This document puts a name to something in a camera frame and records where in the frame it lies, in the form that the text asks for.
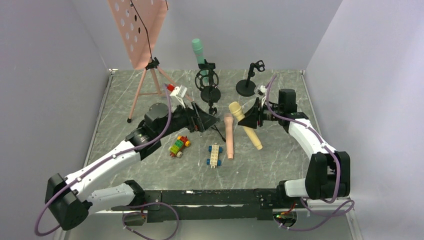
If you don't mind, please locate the yellow cream microphone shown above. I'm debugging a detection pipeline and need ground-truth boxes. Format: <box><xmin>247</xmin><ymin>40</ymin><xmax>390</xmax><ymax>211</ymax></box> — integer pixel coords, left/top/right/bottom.
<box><xmin>228</xmin><ymin>101</ymin><xmax>263</xmax><ymax>150</ymax></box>

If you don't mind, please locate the black round-base mic stand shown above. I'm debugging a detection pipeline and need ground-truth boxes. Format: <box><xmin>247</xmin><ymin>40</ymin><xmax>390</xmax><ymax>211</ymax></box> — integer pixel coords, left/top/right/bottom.
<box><xmin>195</xmin><ymin>60</ymin><xmax>221</xmax><ymax>104</ymax></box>

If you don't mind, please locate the black shock-mount tripod stand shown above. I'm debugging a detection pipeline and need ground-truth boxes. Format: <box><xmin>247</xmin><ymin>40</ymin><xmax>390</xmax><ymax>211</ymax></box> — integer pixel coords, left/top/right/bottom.
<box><xmin>194</xmin><ymin>67</ymin><xmax>227</xmax><ymax>143</ymax></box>

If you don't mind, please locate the teal green microphone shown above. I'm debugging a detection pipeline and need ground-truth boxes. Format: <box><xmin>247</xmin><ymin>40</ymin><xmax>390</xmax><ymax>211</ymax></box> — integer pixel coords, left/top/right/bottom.
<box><xmin>191</xmin><ymin>38</ymin><xmax>209</xmax><ymax>89</ymax></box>

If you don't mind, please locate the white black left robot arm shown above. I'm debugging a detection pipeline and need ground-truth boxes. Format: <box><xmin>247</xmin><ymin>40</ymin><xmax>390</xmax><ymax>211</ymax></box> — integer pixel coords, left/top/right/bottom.
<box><xmin>44</xmin><ymin>102</ymin><xmax>221</xmax><ymax>231</ymax></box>

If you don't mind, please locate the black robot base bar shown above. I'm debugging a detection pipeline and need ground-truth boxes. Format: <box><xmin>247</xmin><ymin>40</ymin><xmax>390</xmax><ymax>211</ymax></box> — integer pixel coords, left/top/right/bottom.
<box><xmin>125</xmin><ymin>188</ymin><xmax>309</xmax><ymax>223</ymax></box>

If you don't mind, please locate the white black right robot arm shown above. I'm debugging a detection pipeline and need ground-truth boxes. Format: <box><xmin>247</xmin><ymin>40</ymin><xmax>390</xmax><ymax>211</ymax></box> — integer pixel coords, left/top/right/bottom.
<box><xmin>229</xmin><ymin>86</ymin><xmax>351</xmax><ymax>203</ymax></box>

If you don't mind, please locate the pink music stand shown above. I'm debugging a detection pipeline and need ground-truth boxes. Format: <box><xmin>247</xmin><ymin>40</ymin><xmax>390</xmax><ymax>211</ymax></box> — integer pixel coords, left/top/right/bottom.
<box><xmin>107</xmin><ymin>0</ymin><xmax>184</xmax><ymax>123</ymax></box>

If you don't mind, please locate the pink microphone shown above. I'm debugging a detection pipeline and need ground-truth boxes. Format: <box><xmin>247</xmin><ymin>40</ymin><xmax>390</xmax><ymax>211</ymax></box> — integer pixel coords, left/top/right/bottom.
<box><xmin>223</xmin><ymin>113</ymin><xmax>234</xmax><ymax>160</ymax></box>

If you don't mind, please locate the white blue brick car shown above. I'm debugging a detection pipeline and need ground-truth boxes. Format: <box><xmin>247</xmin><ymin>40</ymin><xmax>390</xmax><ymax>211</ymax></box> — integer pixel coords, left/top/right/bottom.
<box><xmin>206</xmin><ymin>144</ymin><xmax>223</xmax><ymax>169</ymax></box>

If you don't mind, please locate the red green brick car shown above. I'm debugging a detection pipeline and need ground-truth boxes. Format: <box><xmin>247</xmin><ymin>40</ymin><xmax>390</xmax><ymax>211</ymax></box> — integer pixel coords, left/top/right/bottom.
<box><xmin>168</xmin><ymin>135</ymin><xmax>191</xmax><ymax>158</ymax></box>

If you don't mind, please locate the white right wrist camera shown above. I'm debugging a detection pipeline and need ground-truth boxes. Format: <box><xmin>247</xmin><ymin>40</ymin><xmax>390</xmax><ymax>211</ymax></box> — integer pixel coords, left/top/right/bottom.
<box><xmin>254</xmin><ymin>85</ymin><xmax>268</xmax><ymax>99</ymax></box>

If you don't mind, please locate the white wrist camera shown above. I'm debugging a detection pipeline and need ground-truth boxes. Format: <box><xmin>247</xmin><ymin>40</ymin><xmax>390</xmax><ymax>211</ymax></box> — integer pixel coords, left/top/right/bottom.
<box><xmin>165</xmin><ymin>84</ymin><xmax>192</xmax><ymax>107</ymax></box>
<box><xmin>254</xmin><ymin>85</ymin><xmax>268</xmax><ymax>99</ymax></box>

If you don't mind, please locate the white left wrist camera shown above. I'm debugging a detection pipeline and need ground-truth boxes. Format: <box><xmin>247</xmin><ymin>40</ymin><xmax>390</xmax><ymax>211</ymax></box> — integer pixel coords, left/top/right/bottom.
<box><xmin>165</xmin><ymin>84</ymin><xmax>192</xmax><ymax>107</ymax></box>

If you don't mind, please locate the front aluminium rail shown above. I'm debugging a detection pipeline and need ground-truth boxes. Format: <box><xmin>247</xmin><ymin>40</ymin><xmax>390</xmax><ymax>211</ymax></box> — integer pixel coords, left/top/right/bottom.
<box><xmin>64</xmin><ymin>195</ymin><xmax>354</xmax><ymax>216</ymax></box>

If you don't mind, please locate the aluminium table edge rail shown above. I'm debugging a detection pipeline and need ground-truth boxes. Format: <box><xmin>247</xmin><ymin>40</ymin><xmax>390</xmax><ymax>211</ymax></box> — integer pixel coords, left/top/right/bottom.
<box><xmin>83</xmin><ymin>68</ymin><xmax>118</xmax><ymax>167</ymax></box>

